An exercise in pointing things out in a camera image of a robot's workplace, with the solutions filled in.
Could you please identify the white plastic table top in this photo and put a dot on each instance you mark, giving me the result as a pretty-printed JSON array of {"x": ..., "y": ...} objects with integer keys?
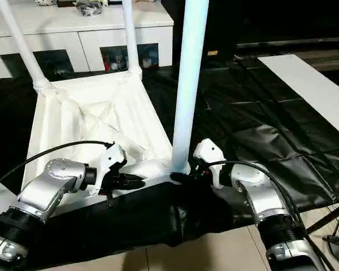
[{"x": 87, "y": 113}]

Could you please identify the white plastic table leg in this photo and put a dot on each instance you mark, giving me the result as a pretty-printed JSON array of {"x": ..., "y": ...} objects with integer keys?
[
  {"x": 22, "y": 48},
  {"x": 0, "y": 194},
  {"x": 131, "y": 42},
  {"x": 189, "y": 84}
]

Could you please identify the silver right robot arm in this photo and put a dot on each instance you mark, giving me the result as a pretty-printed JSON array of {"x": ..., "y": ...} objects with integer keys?
[{"x": 260, "y": 194}]

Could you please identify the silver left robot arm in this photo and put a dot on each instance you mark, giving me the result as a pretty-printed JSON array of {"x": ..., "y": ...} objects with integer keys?
[{"x": 42, "y": 192}]

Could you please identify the black plastic mat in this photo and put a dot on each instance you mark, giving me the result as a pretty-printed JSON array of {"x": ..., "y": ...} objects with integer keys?
[{"x": 271, "y": 118}]

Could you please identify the red and white container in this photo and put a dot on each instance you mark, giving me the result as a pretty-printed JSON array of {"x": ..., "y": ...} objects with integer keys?
[{"x": 113, "y": 66}]

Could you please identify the small yellow label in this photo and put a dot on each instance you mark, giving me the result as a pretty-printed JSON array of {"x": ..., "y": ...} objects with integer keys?
[{"x": 212, "y": 52}]

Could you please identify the black tripod leg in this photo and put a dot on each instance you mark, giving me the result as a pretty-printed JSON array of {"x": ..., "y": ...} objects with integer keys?
[{"x": 327, "y": 217}]

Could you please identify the white flat board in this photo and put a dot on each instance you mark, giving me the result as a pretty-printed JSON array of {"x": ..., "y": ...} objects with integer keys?
[{"x": 308, "y": 82}]

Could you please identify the white sideboard cabinet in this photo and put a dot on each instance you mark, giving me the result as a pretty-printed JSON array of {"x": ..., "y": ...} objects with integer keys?
[{"x": 73, "y": 25}]

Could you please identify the black low cabinet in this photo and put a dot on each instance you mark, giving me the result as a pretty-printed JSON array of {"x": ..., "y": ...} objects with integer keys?
[{"x": 271, "y": 22}]

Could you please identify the bag of black items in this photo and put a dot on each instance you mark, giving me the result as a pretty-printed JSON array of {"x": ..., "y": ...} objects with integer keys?
[{"x": 89, "y": 8}]

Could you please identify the spotted white plush toy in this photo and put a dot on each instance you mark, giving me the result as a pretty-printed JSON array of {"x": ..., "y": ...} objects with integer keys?
[{"x": 45, "y": 2}]

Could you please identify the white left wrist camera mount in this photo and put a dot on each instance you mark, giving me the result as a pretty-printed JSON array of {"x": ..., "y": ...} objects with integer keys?
[{"x": 113, "y": 158}]

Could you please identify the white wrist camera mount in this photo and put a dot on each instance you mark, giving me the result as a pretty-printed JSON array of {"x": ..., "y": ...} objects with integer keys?
[
  {"x": 209, "y": 149},
  {"x": 113, "y": 158}
]

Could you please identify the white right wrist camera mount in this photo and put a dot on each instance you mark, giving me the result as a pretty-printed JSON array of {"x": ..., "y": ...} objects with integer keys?
[{"x": 209, "y": 149}]

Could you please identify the dark frame with yellow cards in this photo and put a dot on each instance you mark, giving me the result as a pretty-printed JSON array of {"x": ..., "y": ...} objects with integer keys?
[{"x": 65, "y": 2}]

